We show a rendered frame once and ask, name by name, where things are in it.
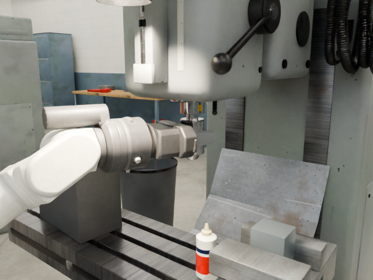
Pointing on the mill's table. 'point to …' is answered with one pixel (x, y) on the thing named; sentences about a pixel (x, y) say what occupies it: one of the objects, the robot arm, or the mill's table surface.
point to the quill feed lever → (219, 64)
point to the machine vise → (302, 254)
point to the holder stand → (87, 206)
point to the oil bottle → (202, 260)
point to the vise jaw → (253, 263)
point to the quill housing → (200, 52)
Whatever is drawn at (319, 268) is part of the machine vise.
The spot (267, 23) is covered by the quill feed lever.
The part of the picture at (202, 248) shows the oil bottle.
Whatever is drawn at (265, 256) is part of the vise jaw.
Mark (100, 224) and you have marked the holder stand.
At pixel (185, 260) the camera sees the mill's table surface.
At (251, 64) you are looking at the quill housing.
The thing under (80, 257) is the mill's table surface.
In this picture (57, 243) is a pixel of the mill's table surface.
